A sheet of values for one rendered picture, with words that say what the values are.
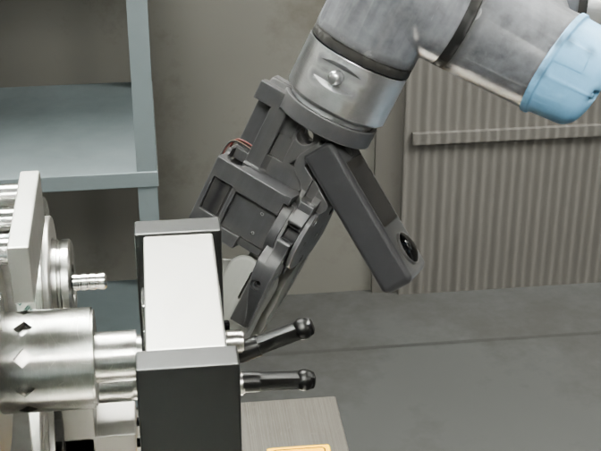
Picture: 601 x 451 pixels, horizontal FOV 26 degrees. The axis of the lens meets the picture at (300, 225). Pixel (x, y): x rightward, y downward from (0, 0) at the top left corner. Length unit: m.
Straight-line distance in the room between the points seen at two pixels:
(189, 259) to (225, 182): 0.20
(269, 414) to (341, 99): 0.71
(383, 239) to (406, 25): 0.15
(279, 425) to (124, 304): 1.70
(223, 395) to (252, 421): 0.88
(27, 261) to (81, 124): 2.13
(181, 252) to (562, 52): 0.31
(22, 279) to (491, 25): 0.36
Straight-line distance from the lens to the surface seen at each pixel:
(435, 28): 0.88
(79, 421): 1.10
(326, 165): 0.90
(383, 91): 0.89
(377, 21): 0.87
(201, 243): 0.74
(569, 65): 0.89
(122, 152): 2.69
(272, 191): 0.91
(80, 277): 1.07
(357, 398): 3.15
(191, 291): 0.69
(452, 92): 3.35
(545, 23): 0.89
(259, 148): 0.93
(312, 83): 0.89
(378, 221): 0.90
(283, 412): 1.54
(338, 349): 3.33
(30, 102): 2.98
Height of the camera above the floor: 1.78
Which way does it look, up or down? 27 degrees down
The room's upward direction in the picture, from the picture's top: straight up
